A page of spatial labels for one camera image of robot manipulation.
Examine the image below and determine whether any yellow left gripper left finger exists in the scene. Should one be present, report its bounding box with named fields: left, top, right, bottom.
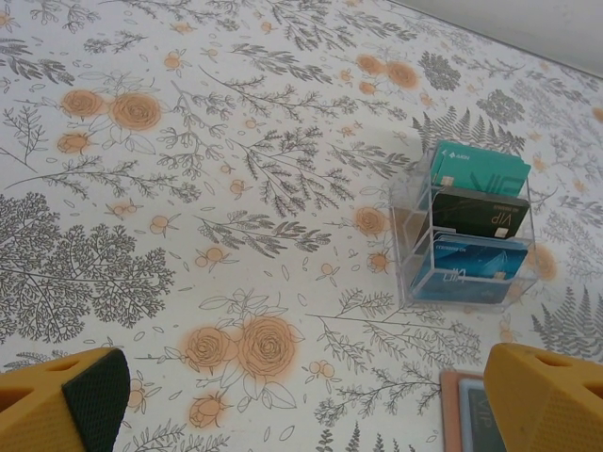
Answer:
left=0, top=347, right=131, bottom=452

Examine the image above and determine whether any clear acrylic card stand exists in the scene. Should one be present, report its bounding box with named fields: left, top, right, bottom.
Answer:
left=389, top=139, right=536, bottom=315

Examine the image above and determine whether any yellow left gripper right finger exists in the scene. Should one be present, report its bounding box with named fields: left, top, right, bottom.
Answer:
left=483, top=343, right=603, bottom=452

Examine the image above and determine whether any teal credit card stack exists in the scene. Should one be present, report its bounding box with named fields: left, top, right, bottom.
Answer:
left=429, top=140, right=532, bottom=199

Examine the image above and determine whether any floral patterned tablecloth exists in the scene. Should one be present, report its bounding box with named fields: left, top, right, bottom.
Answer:
left=0, top=0, right=603, bottom=452

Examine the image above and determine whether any black credit card stack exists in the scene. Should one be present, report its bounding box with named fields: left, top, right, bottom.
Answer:
left=431, top=186, right=530, bottom=239

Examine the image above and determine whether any dark grey credit card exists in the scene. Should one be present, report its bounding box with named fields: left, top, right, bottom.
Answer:
left=464, top=385, right=498, bottom=452

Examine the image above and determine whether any blue credit card stack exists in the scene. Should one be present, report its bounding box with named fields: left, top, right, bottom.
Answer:
left=409, top=230, right=529, bottom=305

